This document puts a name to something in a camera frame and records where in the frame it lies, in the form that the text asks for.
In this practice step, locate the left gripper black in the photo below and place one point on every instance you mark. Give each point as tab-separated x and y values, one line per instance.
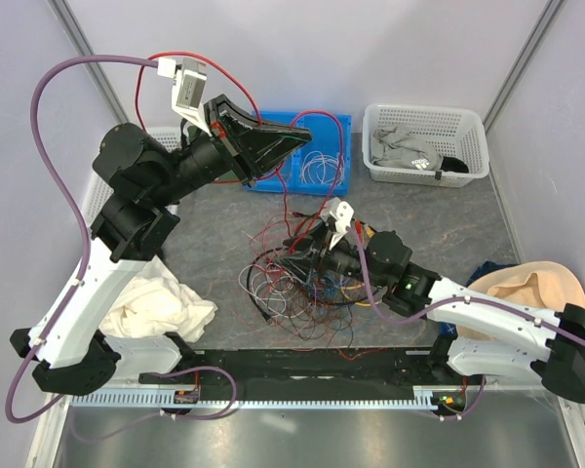
252	147

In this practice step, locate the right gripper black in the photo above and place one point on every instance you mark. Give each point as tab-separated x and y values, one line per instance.
301	265

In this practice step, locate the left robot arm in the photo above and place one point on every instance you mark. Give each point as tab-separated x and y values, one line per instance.
73	356

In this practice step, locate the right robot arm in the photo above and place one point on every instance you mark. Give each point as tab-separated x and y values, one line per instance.
525	321

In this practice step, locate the blue divided plastic bin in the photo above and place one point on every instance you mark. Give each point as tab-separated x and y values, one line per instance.
313	168

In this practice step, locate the grey adidas sweatshirt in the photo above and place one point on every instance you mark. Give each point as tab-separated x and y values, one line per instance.
398	147

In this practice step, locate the empty white basket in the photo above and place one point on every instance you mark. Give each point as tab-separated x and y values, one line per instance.
132	166

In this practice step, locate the blue cloth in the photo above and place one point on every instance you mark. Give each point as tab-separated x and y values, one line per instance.
481	271

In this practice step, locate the white basket with clothes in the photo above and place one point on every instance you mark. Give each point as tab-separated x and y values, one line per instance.
454	132

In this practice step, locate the black cloth in basket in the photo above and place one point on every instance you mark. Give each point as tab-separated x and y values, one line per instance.
454	165

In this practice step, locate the white cloth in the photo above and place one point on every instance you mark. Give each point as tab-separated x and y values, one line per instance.
155	302

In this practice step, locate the beige bucket hat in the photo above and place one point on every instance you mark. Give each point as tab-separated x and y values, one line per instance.
538	284

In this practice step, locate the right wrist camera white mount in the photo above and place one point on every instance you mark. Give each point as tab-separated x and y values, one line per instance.
340	213

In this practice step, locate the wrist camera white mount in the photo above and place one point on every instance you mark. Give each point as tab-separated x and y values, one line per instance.
190	77
340	213

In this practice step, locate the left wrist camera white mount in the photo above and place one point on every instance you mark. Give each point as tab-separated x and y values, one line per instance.
190	77

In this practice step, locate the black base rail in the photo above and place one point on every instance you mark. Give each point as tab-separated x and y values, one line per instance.
322	375

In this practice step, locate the left grey aluminium post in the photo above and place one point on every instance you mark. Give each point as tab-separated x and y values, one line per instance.
77	37

